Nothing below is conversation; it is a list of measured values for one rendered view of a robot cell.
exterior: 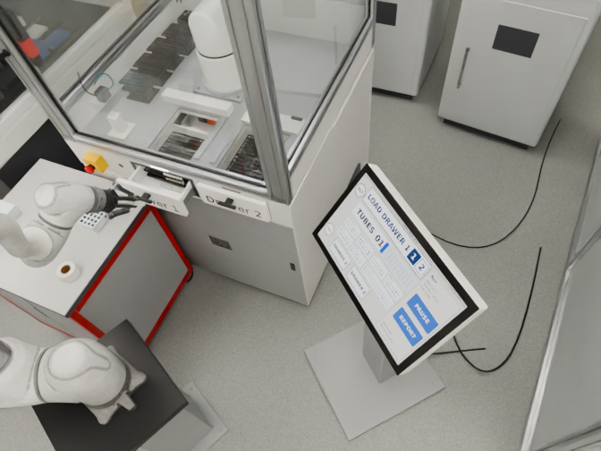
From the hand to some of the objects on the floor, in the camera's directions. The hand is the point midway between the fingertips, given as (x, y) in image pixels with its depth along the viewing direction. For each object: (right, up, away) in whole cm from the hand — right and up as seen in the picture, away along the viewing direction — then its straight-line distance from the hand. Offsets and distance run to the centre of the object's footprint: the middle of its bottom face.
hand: (136, 202), depth 168 cm
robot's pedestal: (+6, -102, +44) cm, 112 cm away
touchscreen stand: (+95, -78, +50) cm, 132 cm away
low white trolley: (-35, -51, +82) cm, 103 cm away
